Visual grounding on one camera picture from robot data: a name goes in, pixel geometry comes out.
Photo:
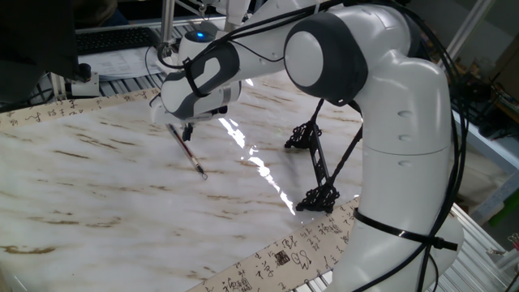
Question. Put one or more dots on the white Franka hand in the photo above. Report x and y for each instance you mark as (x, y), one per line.
(162, 113)

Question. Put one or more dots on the brown calligraphy brush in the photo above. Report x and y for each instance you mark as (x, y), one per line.
(187, 152)

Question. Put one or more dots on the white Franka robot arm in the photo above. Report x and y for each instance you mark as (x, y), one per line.
(405, 142)

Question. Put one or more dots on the black ornate pen rack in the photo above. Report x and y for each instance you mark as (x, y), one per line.
(320, 160)

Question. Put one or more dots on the white crumpled tissue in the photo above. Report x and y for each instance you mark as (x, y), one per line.
(167, 61)

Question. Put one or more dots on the printed paper sheets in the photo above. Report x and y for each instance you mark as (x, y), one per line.
(121, 63)

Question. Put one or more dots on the glossy marble pattern mat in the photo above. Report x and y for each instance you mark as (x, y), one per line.
(121, 203)

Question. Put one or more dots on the black keyboard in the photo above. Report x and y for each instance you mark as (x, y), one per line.
(113, 39)

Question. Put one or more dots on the beige calligraphy print paper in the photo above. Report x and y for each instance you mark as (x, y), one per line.
(284, 255)

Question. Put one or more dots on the black computer monitor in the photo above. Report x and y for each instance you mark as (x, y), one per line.
(36, 40)

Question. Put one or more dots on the green plastic object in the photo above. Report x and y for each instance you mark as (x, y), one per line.
(507, 217)

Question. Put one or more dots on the upright aluminium profile post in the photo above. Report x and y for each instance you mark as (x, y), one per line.
(166, 20)

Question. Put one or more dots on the white mount with black knob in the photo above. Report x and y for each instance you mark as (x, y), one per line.
(83, 87)

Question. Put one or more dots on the grey metal shelf frame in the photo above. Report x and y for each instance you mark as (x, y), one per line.
(494, 146)

